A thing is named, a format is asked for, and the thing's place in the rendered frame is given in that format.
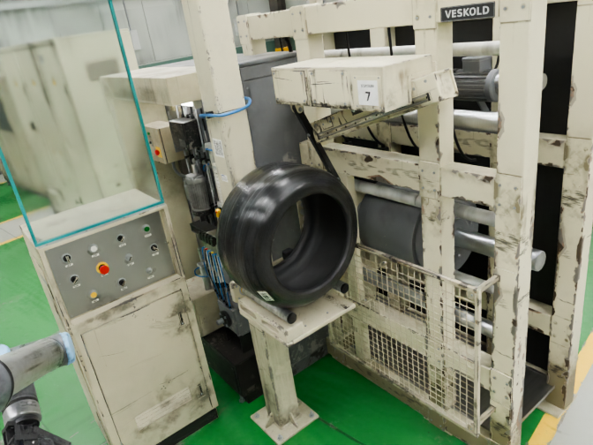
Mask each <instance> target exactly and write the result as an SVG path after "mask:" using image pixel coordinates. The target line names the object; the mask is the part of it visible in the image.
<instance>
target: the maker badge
mask: <svg viewBox="0 0 593 445"><path fill-rule="evenodd" d="M494 17H495V1H493V2H485V3H478V4H465V5H456V6H449V7H442V8H440V22H448V21H458V20H468V19H486V18H494Z"/></svg>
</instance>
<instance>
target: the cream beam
mask: <svg viewBox="0 0 593 445"><path fill-rule="evenodd" d="M430 73H432V55H431V54H427V55H402V56H376V57H327V58H314V59H310V60H306V61H302V62H297V63H293V64H285V65H282V66H277V67H273V68H272V75H273V82H274V92H275V98H276V103H278V104H288V105H299V106H310V107H321V108H331V109H352V110H362V111H373V112H384V113H386V112H388V111H391V110H394V109H399V108H401V107H404V106H408V105H410V104H411V103H412V84H411V82H412V81H413V80H415V79H419V78H421V77H423V76H425V75H428V74H430ZM358 80H377V83H378V97H379V106H372V105H360V104H359V100H358V90H357V81H358Z"/></svg>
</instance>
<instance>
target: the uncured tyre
mask: <svg viewBox="0 0 593 445"><path fill-rule="evenodd" d="M299 200H301V201H302V204H303V208H304V227H303V231H302V234H301V237H300V238H299V241H298V243H297V244H296V247H295V248H294V250H293V251H292V252H291V254H290V255H289V256H288V257H287V258H286V259H285V260H283V261H282V262H280V263H278V264H277V265H275V266H273V264H272V244H273V240H274V233H275V232H276V229H277V227H278V225H279V223H280V221H281V219H282V218H283V216H284V215H285V214H286V212H287V211H288V210H289V209H290V208H291V207H292V206H293V205H294V204H295V203H296V202H298V201H299ZM356 243H357V212H356V207H355V204H354V201H353V199H352V197H351V195H350V193H349V190H348V189H347V187H346V186H345V185H344V184H343V183H342V182H341V181H340V180H339V179H338V178H337V177H335V176H334V175H332V174H331V173H329V172H327V171H325V170H322V169H318V168H314V167H310V166H306V165H303V164H298V163H294V162H272V163H269V164H266V165H263V166H260V167H258V168H257V169H255V170H252V171H251V172H249V173H248V174H247V175H245V176H244V177H243V178H242V179H241V180H240V181H239V182H238V183H237V184H236V185H235V186H234V188H233V189H232V190H231V192H230V193H229V196H228V197H227V199H226V200H225V202H224V204H223V206H222V209H221V212H220V216H219V220H218V223H217V231H216V244H217V250H218V254H219V257H220V260H221V264H222V265H223V267H224V268H225V270H226V272H227V273H228V275H229V277H230V278H231V279H232V280H233V281H234V282H235V283H236V284H237V285H239V286H240V287H241V288H243V289H245V290H247V291H248V292H250V293H251V294H252V295H254V296H255V297H257V298H259V299H260V300H262V301H264V302H265V303H267V304H269V305H273V306H278V307H283V308H296V307H300V306H304V305H309V304H310V303H312V302H314V301H316V300H317V299H319V298H321V297H322V296H324V295H325V294H326V293H327V292H328V291H330V290H331V289H332V288H333V287H334V286H335V285H336V284H337V283H338V282H339V280H340V279H341V278H342V276H343V274H344V273H345V271H346V269H347V268H348V266H349V264H350V261H351V259H352V256H353V254H354V251H355V248H356ZM257 291H266V292H267V293H268V295H269V296H270V297H271V298H272V299H273V300H274V301H265V299H263V298H262V297H261V296H260V295H259V294H258V292H257Z"/></svg>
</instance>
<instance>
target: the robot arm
mask: <svg viewBox="0 0 593 445"><path fill-rule="evenodd" d="M75 359H76V356H75V350H74V346H73V342H72V339H71V336H70V334H69V333H67V332H63V333H58V334H56V335H53V336H48V337H45V338H42V339H39V340H36V341H33V342H31V343H25V344H21V345H19V346H15V347H12V348H9V347H8V346H6V345H4V344H0V412H2V414H3V420H4V429H3V430H2V436H3V441H4V445H71V442H70V441H67V440H65V439H63V438H61V437H59V436H57V435H55V434H52V433H50V432H48V431H46V430H44V429H42V428H39V425H40V422H41V419H42V415H41V409H40V405H39V401H38V397H37V394H36V390H35V386H34V382H35V381H37V380H38V379H40V378H41V377H42V376H44V375H45V374H47V373H50V372H52V371H54V370H56V369H57V368H58V367H61V366H68V365H69V364H71V363H73V362H74V361H75Z"/></svg>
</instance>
